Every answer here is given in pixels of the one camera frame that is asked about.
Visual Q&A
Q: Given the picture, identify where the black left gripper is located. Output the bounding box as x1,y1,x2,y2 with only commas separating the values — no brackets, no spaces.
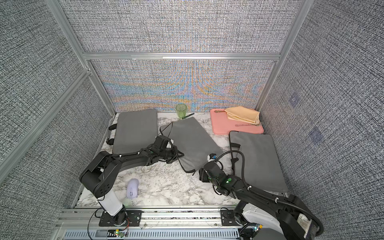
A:
159,145,185,164

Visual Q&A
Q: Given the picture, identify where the grey laptop bag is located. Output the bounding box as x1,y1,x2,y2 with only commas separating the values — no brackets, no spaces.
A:
106,109,158,154
229,131,288,194
160,117,223,173

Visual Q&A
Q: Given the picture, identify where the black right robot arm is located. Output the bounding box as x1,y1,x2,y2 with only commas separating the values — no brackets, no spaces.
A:
203,161,324,240

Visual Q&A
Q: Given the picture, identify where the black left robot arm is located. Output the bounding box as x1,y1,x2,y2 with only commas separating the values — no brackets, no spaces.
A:
79,135,184,226

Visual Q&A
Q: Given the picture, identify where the lilac computer mouse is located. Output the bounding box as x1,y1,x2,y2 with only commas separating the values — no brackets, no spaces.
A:
126,179,139,199

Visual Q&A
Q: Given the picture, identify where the green plastic cup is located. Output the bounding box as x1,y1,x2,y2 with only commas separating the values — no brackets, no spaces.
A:
176,104,187,119

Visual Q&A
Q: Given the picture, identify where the pink tray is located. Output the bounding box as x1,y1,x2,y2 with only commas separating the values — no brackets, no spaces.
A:
210,109,264,135

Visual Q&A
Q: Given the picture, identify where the tan folded cloth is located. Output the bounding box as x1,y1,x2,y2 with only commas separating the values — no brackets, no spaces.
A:
225,106,260,126

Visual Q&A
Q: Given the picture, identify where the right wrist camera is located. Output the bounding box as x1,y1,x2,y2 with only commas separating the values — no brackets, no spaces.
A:
207,154,217,162

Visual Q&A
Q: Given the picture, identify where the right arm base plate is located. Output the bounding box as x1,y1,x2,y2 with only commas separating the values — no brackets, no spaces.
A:
220,208,241,227

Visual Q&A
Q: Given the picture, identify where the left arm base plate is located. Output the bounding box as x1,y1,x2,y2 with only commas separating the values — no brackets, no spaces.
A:
99,210,142,227

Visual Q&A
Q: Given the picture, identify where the aluminium front rail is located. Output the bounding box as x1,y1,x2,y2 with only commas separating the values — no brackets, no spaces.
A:
53,206,311,240

